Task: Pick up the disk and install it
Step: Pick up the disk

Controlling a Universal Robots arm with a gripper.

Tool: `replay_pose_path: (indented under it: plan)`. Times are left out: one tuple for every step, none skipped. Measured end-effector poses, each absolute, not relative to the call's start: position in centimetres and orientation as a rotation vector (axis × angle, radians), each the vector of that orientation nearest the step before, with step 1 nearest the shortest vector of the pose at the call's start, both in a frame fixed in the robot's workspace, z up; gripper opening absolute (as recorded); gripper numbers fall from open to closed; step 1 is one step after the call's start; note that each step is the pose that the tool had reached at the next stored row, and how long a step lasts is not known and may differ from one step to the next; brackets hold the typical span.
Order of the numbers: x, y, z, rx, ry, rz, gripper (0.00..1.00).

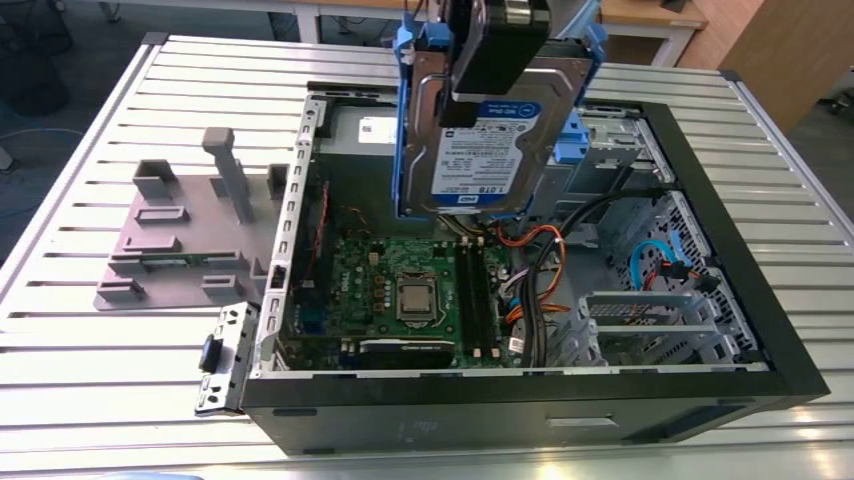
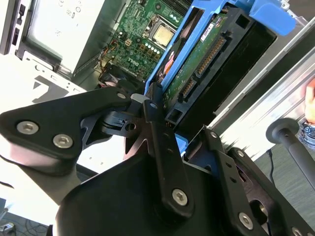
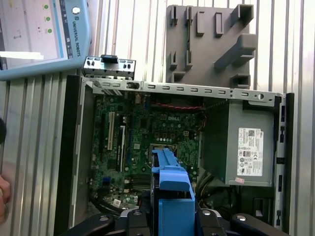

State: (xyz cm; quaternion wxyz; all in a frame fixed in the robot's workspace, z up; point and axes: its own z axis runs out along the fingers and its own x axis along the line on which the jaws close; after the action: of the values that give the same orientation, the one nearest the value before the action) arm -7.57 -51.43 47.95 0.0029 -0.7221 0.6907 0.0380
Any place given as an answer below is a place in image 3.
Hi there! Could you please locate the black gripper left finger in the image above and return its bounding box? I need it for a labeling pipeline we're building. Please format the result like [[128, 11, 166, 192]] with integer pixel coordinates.
[[59, 208, 151, 236]]

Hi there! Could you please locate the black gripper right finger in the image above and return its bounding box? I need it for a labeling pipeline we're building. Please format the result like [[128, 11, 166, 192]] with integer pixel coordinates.
[[194, 208, 289, 236]]

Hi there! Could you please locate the hard disk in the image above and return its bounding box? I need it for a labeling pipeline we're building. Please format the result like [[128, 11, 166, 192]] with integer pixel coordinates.
[[150, 145, 197, 236]]

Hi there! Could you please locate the person's bare hand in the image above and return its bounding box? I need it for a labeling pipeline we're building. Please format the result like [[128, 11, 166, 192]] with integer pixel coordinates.
[[0, 174, 12, 222]]

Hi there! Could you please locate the black RAM slot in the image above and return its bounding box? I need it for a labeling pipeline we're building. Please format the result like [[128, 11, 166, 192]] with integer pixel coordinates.
[[132, 173, 151, 182], [132, 181, 151, 192]]

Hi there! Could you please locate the black open PC case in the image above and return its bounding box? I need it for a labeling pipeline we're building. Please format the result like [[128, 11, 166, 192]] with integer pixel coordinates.
[[54, 75, 295, 236]]

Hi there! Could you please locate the grey power supply unit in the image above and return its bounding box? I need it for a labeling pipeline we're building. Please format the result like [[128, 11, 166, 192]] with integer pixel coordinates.
[[201, 98, 275, 187]]

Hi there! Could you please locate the white expansion slot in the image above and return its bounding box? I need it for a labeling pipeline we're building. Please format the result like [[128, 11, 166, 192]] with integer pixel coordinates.
[[107, 112, 115, 150]]

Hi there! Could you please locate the green motherboard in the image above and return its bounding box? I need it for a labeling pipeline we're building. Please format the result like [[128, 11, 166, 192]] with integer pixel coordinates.
[[90, 94, 205, 209]]

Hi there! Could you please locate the CPU socket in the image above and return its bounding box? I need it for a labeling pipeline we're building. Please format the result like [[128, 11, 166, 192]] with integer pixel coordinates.
[[147, 144, 179, 170]]

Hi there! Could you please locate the grey parts rack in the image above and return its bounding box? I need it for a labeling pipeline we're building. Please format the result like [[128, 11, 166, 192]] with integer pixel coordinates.
[[165, 3, 258, 90]]

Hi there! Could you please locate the pale blue teach pendant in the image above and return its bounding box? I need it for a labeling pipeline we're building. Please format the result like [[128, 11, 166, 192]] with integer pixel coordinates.
[[0, 0, 92, 82]]

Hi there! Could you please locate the thick black cable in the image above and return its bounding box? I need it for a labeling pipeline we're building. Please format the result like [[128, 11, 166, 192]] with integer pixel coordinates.
[[91, 194, 124, 215]]

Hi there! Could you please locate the black yellow wire bundle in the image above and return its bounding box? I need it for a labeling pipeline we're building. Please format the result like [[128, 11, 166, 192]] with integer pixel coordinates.
[[196, 172, 214, 209]]

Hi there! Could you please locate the thin red wire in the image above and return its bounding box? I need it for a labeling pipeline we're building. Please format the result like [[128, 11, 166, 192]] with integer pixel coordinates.
[[150, 102, 206, 111]]

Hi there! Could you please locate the metal card retainer bracket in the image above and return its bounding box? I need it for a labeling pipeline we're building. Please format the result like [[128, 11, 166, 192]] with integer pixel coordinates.
[[82, 54, 137, 81]]

